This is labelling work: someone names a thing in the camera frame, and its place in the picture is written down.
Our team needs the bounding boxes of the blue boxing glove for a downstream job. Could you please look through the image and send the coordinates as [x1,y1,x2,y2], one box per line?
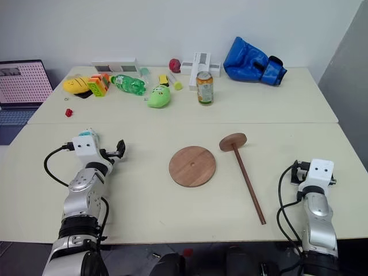
[223,36,289,87]

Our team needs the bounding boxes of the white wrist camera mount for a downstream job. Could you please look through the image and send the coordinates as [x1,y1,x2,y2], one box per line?
[71,135,114,174]
[298,158,336,194]

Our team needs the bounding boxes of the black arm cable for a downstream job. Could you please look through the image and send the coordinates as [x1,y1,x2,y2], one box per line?
[43,142,76,188]
[276,164,306,257]

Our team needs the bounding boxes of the yellow plush toy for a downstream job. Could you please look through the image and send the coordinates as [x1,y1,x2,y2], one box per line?
[63,75,91,94]

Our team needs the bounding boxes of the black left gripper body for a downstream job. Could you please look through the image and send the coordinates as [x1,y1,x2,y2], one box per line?
[99,148,119,165]

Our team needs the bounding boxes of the green plush toy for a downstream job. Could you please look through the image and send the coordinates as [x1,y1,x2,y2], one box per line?
[147,84,171,109]

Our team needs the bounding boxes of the dark red round object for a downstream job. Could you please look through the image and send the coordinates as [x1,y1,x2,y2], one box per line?
[168,57,182,73]

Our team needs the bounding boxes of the green and orange drink can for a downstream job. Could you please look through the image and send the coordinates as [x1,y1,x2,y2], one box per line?
[195,71,215,106]

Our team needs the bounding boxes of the white cross-shaped block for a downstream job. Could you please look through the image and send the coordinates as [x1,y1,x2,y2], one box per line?
[180,59,223,78]

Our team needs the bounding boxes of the clear tube with green cap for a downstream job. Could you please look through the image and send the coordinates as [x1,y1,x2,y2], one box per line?
[167,71,183,91]

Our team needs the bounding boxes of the wide white box grey labels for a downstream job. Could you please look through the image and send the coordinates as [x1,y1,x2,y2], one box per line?
[91,57,139,74]

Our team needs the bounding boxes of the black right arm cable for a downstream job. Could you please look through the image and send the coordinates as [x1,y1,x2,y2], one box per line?
[276,164,306,257]

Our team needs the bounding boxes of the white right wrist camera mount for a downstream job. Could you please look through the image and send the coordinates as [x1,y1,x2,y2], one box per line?
[298,158,336,194]

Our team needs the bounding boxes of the green plastic bottle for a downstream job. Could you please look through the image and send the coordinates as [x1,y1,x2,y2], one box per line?
[109,74,148,97]

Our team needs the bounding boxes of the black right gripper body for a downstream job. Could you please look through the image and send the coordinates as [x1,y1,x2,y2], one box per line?
[297,161,312,183]

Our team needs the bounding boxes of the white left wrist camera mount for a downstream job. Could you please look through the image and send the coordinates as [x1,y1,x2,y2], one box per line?
[71,135,114,174]

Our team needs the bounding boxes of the round wooden disc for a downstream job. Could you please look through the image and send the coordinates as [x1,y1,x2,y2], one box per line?
[168,145,217,188]

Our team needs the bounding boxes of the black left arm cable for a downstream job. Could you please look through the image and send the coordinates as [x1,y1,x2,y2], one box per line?
[43,142,76,188]

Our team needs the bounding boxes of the orange and green toy box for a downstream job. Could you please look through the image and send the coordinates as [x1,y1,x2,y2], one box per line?
[87,72,112,99]

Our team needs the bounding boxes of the open laptop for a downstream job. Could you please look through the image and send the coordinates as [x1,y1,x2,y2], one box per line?
[0,59,55,145]

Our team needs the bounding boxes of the dark rounded shape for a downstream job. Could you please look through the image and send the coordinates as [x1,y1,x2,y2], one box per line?
[148,252,186,276]

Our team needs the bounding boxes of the long white box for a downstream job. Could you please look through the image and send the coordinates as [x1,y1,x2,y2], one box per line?
[189,52,213,93]

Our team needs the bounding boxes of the white and teal small box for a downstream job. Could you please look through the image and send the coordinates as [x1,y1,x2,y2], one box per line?
[78,128,101,142]

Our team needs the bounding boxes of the wooden stick with disc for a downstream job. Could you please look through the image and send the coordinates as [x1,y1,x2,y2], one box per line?
[218,132,267,226]

